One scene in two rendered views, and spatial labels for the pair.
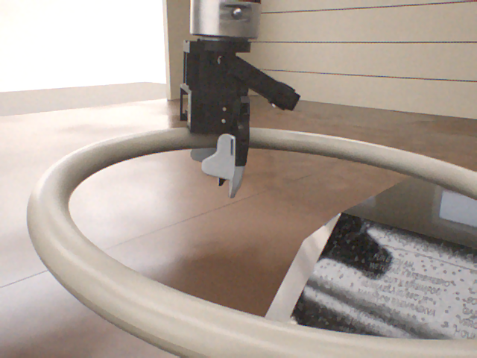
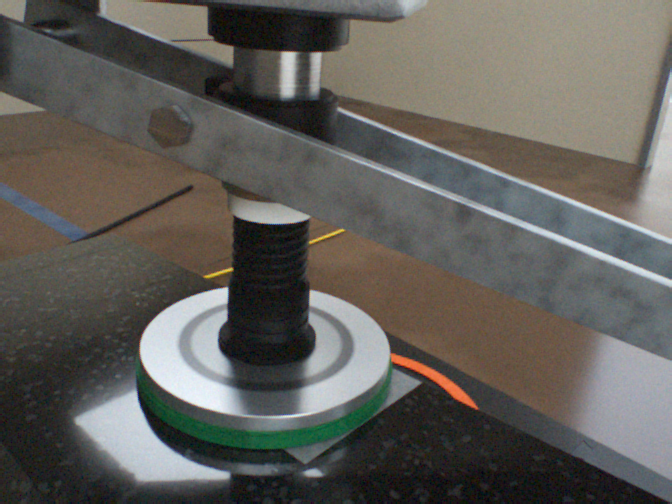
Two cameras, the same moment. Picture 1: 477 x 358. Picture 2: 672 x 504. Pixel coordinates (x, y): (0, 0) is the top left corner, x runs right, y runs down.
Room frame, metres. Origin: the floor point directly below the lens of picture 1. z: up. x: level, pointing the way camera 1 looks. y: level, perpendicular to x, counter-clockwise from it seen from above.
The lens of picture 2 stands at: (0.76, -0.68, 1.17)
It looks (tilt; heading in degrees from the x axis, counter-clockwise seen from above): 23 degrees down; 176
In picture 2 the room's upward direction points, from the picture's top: 5 degrees clockwise
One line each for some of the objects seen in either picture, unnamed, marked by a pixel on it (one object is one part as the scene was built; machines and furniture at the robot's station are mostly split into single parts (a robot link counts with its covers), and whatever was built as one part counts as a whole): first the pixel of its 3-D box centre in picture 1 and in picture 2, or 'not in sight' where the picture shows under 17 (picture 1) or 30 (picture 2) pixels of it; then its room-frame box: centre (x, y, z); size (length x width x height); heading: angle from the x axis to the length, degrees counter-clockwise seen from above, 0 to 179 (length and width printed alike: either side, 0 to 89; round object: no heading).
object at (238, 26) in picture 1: (226, 22); not in sight; (0.62, 0.01, 1.12); 0.10 x 0.09 x 0.05; 18
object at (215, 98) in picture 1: (216, 86); not in sight; (0.62, 0.02, 1.03); 0.09 x 0.08 x 0.12; 108
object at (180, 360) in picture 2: not in sight; (267, 345); (0.27, -0.70, 0.87); 0.21 x 0.21 x 0.01
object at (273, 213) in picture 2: not in sight; (273, 186); (0.27, -0.70, 1.01); 0.07 x 0.07 x 0.04
